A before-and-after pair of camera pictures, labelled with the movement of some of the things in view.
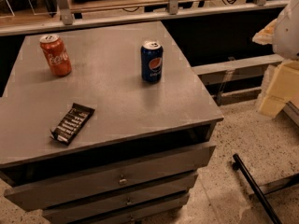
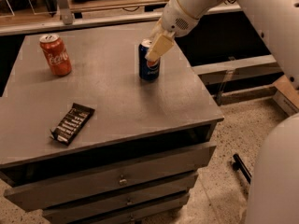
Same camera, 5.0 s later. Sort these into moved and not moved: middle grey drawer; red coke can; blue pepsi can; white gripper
Moved: white gripper
Not moved: red coke can; middle grey drawer; blue pepsi can
